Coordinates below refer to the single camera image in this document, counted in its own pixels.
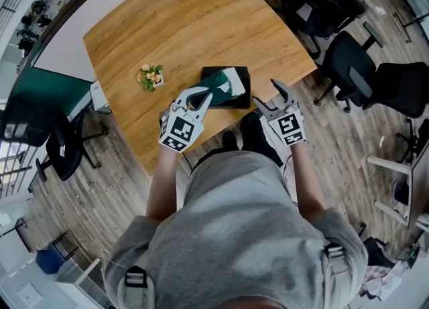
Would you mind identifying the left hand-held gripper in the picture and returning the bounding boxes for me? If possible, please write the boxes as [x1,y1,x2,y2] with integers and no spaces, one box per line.
[158,85,215,153]

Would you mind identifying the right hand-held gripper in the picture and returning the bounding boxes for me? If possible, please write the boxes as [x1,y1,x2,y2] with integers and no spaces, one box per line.
[252,78,306,148]

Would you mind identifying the green tissue pack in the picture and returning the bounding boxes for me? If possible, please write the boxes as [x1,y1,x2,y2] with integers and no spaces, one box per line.
[185,67,248,108]

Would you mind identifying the black leather box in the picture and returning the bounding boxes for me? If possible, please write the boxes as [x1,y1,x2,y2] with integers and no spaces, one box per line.
[200,65,253,111]

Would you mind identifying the person's left forearm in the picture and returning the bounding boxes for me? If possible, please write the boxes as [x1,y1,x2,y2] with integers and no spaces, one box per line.
[145,143,179,225]

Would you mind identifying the person's right forearm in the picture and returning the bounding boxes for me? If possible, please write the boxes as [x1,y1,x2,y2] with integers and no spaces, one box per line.
[288,142,328,220]

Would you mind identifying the black trousers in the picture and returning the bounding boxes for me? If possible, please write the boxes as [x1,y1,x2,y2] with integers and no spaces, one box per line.
[220,109,286,168]

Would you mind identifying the potted flower plant white pot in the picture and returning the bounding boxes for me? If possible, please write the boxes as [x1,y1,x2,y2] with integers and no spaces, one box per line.
[136,62,166,93]

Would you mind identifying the black headrest office chair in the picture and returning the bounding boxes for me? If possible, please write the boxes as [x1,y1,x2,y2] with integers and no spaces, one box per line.
[314,21,385,113]

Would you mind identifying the white drawer cabinet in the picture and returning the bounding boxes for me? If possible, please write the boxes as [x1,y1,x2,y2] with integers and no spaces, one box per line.
[88,80,112,115]

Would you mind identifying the grey t-shirt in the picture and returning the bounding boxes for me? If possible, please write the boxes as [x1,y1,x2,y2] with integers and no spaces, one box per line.
[100,149,369,309]

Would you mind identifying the wooden table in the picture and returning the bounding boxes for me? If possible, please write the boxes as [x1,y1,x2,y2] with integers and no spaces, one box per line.
[31,0,188,83]

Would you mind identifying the green partition panel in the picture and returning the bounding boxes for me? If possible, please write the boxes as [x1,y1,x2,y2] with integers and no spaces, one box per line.
[9,65,96,119]

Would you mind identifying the black bag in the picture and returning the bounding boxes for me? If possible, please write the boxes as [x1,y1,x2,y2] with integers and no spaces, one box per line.
[363,236,398,268]

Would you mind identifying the black metal stool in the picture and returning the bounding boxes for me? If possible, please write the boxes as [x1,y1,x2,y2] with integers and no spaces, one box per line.
[49,231,80,262]

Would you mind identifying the crumpled white cloth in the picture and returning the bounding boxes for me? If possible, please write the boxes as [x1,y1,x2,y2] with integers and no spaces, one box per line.
[361,260,418,302]

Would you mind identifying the white shelf unit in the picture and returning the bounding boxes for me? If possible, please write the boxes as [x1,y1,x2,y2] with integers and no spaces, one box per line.
[53,256,113,309]

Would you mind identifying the blue chair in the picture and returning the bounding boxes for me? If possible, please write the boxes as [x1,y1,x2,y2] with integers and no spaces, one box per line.
[35,248,67,275]

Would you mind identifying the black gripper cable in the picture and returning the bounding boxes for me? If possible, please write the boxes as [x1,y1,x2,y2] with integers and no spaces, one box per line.
[281,153,300,210]

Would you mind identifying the white frame desk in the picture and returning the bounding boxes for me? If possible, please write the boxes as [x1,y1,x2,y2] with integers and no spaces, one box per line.
[366,138,429,232]

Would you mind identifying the beige harness strap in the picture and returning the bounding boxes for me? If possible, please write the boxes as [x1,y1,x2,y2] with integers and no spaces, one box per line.
[117,265,157,309]
[322,243,355,277]

